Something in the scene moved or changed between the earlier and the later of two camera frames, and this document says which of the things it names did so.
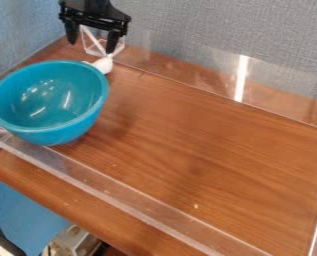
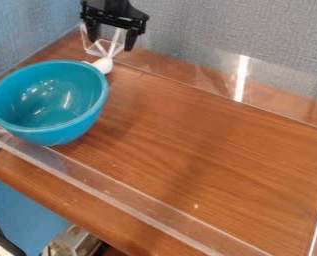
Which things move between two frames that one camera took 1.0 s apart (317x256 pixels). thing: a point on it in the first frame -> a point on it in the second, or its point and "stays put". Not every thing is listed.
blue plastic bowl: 47,102 stays put
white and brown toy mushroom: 104,63 stays put
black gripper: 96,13 -> 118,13
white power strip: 74,242 stays put
